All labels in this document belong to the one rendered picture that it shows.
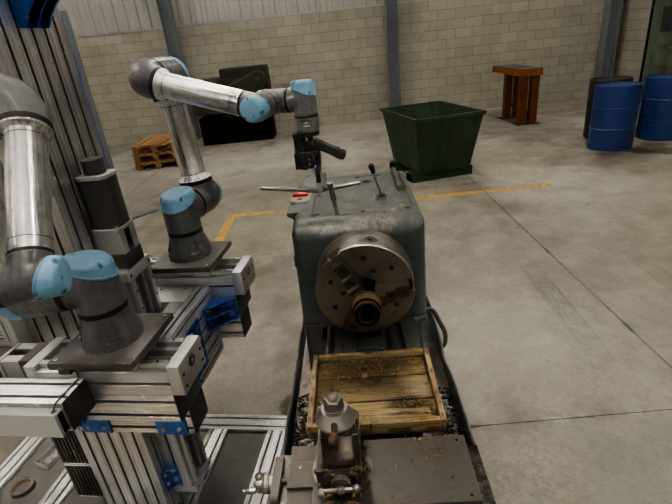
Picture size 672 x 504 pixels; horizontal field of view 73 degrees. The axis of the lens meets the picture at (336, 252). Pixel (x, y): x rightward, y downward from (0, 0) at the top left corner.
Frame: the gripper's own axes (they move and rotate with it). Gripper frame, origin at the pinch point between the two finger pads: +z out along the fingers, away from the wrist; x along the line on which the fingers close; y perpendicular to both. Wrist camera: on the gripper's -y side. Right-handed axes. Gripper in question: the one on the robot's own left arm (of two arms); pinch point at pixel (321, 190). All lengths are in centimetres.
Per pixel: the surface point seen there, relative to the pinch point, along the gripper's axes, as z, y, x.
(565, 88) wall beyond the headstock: 107, -523, -1000
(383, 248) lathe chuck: 12.5, -18.5, 23.5
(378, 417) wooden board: 46, -13, 57
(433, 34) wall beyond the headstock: -38, -212, -988
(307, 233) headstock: 12.3, 5.7, 7.2
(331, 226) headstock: 10.9, -2.5, 6.2
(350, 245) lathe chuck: 11.2, -8.7, 22.4
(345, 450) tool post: 28, -6, 84
